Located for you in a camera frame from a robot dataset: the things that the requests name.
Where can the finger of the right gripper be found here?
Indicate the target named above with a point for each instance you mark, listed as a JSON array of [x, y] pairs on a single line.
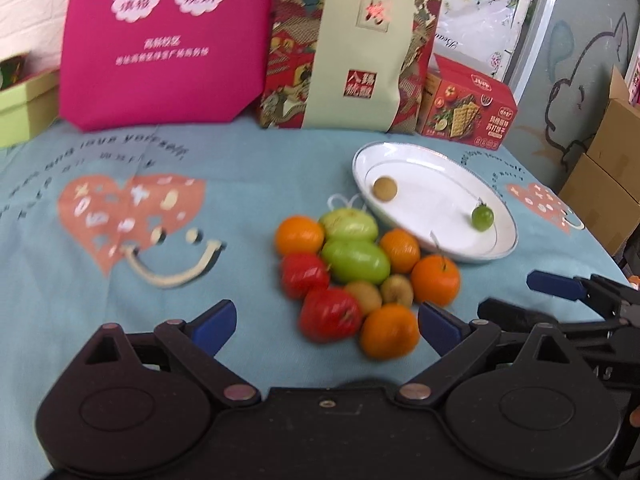
[[556, 285]]

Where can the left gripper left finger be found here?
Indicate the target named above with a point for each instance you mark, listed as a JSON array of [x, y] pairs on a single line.
[[191, 349]]

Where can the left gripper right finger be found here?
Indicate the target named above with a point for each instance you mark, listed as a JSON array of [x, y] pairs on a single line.
[[463, 349]]

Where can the orange mandarin three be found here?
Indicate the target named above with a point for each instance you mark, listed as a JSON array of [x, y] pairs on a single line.
[[435, 279]]

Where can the orange mandarin four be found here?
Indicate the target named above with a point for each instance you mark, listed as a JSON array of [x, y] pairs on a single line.
[[389, 333]]

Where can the brown longan two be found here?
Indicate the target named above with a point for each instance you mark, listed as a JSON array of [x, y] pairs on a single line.
[[397, 289]]

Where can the brown longan one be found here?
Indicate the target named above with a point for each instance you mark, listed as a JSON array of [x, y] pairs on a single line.
[[367, 296]]

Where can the orange mandarin two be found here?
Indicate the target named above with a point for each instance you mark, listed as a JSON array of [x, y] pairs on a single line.
[[402, 249]]

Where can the red wax apple one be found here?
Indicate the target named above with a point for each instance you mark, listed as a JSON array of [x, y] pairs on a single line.
[[301, 273]]

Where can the red wax apple two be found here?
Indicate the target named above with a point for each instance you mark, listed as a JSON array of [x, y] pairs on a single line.
[[329, 315]]

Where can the orange mandarin one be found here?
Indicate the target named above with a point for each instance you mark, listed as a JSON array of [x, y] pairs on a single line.
[[298, 234]]

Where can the small green fruit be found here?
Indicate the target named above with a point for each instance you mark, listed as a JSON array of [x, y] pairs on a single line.
[[482, 217]]

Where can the cardboard box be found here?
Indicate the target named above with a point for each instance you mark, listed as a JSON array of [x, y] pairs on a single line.
[[603, 188]]

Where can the green jujube lower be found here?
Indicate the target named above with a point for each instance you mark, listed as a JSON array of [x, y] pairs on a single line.
[[355, 260]]

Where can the green jujube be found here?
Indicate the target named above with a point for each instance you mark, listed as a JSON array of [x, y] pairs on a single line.
[[349, 224], [355, 260]]

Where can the white oval plate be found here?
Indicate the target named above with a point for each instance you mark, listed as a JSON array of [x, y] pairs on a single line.
[[435, 200]]

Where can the green jujube upper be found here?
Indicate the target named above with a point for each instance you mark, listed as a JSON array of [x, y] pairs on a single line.
[[349, 224]]

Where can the brown longan on plate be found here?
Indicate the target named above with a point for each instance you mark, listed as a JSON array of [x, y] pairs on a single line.
[[385, 189]]

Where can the red cracker box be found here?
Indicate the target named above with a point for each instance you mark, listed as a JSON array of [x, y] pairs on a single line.
[[465, 106]]

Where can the white floral bag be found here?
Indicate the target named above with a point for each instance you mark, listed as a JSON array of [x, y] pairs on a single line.
[[481, 34]]

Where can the light green box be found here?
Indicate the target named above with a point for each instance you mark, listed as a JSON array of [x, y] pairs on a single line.
[[29, 108]]

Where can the magenta fabric bag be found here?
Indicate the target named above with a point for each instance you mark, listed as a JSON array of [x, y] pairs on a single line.
[[157, 62]]

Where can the red green paper bag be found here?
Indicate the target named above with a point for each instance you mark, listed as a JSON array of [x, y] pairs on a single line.
[[348, 64]]

